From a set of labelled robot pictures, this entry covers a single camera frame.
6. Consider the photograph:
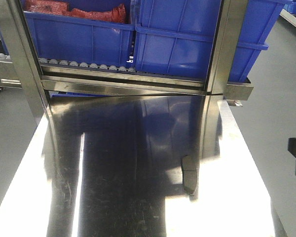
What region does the brake pad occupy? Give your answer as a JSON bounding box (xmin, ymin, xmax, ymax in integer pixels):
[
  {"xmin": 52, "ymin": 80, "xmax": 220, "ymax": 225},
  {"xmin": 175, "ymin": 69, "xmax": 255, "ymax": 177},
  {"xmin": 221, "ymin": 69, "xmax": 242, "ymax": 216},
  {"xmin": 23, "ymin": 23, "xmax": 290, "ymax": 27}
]
[{"xmin": 181, "ymin": 156, "xmax": 198, "ymax": 195}]

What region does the roller conveyor track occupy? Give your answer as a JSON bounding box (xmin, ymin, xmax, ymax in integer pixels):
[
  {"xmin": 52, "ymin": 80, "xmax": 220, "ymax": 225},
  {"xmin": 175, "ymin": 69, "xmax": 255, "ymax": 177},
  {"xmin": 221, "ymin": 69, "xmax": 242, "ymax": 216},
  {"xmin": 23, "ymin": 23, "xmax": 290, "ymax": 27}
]
[{"xmin": 38, "ymin": 58, "xmax": 136, "ymax": 73}]

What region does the right blue plastic bin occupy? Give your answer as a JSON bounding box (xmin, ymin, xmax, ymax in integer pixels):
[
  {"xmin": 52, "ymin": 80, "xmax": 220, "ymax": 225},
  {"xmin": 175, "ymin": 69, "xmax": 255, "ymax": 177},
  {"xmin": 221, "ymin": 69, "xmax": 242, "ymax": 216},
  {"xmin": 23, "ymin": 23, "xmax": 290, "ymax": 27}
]
[{"xmin": 131, "ymin": 0, "xmax": 288, "ymax": 82}]

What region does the blue plastic bin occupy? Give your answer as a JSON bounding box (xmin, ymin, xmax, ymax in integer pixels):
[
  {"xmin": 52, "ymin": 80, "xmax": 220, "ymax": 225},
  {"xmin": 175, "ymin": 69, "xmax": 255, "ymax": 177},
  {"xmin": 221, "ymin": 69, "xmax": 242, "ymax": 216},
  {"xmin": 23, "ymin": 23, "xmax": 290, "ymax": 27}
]
[
  {"xmin": 24, "ymin": 0, "xmax": 135, "ymax": 67},
  {"xmin": 131, "ymin": 0, "xmax": 288, "ymax": 82}
]

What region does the red mesh bag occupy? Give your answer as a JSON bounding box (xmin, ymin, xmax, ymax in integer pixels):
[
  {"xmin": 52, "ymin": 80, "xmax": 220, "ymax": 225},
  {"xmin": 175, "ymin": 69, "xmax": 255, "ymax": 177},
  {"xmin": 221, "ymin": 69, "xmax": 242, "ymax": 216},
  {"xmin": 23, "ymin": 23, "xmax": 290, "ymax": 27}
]
[{"xmin": 24, "ymin": 0, "xmax": 126, "ymax": 23}]

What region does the left blue plastic bin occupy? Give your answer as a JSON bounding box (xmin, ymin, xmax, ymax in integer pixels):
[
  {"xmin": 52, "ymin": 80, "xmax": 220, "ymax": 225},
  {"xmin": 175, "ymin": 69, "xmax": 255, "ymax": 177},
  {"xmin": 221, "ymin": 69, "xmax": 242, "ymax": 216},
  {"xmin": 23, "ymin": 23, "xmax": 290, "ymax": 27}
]
[{"xmin": 24, "ymin": 0, "xmax": 135, "ymax": 67}]

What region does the stainless steel rack frame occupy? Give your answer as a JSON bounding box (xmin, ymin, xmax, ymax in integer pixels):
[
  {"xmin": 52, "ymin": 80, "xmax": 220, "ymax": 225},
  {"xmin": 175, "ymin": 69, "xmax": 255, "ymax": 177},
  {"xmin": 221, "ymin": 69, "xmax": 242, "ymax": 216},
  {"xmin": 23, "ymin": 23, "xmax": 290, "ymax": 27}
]
[{"xmin": 0, "ymin": 0, "xmax": 253, "ymax": 121}]

